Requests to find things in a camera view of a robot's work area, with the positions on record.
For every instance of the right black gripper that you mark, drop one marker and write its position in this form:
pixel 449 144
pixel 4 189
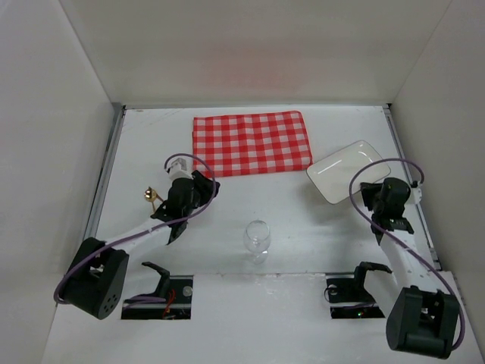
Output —
pixel 391 222

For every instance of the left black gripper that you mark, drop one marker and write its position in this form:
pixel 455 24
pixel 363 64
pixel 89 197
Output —
pixel 167 214

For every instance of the white rectangular plate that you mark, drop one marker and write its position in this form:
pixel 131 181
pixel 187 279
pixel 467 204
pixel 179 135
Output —
pixel 332 175

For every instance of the red white checkered cloth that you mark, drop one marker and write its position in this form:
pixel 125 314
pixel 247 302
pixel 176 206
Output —
pixel 265 143

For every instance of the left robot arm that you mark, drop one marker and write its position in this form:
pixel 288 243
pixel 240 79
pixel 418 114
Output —
pixel 95 279

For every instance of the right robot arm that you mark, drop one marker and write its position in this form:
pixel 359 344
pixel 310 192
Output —
pixel 420 317

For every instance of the gold spoon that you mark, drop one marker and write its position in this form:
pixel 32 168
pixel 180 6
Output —
pixel 152 197

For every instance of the clear wine glass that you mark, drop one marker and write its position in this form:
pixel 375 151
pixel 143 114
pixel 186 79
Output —
pixel 257 240

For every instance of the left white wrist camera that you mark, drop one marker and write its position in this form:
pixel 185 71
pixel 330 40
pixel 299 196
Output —
pixel 178 168

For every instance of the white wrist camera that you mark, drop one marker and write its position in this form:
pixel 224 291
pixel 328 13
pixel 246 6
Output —
pixel 178 168
pixel 415 196

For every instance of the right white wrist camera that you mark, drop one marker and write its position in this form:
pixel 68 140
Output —
pixel 415 196

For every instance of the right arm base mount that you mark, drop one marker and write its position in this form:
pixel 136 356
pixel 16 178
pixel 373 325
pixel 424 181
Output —
pixel 347 296

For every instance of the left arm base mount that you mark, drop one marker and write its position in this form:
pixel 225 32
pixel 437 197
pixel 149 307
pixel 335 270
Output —
pixel 153 293

